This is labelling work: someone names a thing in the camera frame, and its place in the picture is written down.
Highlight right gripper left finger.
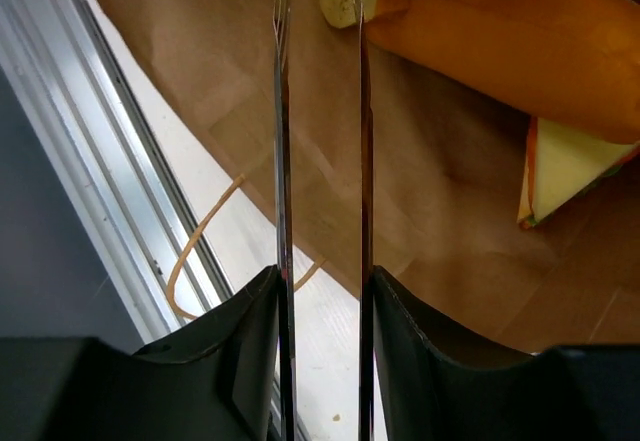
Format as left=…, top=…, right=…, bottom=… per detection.
left=1, top=266, right=280, bottom=440

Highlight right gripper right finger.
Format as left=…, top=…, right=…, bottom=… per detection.
left=372, top=266, right=639, bottom=440

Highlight long orange bread roll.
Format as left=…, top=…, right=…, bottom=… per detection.
left=366, top=0, right=639, bottom=144

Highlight aluminium front rail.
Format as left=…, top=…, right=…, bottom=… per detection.
left=0, top=0, right=311, bottom=441

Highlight fake triangle sandwich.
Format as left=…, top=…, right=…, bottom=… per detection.
left=517, top=117, right=639, bottom=228

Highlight metal tongs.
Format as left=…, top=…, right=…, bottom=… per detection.
left=273, top=0, right=375, bottom=440

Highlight red brown paper bag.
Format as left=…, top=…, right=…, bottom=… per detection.
left=97, top=0, right=639, bottom=352

